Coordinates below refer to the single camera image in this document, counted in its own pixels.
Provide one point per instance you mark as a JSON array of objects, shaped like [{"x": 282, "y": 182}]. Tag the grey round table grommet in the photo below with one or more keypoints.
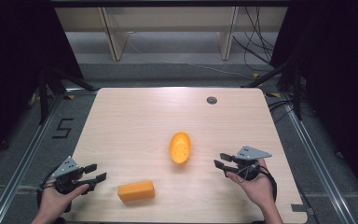
[{"x": 211, "y": 100}]

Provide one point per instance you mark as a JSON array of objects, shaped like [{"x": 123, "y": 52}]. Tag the orange soap bar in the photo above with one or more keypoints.
[{"x": 136, "y": 191}]

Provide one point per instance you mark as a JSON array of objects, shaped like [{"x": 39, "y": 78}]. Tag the light wooden furniture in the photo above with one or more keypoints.
[{"x": 115, "y": 34}]

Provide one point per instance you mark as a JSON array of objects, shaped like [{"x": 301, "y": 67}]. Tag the black curtain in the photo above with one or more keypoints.
[
  {"x": 15, "y": 62},
  {"x": 338, "y": 77}
]

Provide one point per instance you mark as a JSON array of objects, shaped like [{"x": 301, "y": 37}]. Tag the black metal stand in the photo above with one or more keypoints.
[
  {"x": 43, "y": 96},
  {"x": 297, "y": 93}
]

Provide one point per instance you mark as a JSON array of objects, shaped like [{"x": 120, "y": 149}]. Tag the aluminium floor rail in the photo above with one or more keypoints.
[
  {"x": 317, "y": 161},
  {"x": 21, "y": 161}
]

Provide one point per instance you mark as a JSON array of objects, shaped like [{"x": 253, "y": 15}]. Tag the grey tape strip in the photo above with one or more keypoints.
[{"x": 301, "y": 208}]

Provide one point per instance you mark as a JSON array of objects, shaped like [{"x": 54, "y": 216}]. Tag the person's left hand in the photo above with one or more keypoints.
[{"x": 52, "y": 202}]

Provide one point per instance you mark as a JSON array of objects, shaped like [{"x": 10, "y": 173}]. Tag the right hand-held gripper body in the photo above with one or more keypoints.
[{"x": 251, "y": 153}]

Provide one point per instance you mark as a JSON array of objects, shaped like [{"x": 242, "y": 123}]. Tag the person's right hand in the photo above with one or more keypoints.
[{"x": 259, "y": 189}]

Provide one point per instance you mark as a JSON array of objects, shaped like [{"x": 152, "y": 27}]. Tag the orange oval fruit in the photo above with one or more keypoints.
[{"x": 180, "y": 147}]

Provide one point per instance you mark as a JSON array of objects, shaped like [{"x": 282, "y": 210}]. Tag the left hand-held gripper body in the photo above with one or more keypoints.
[{"x": 66, "y": 169}]

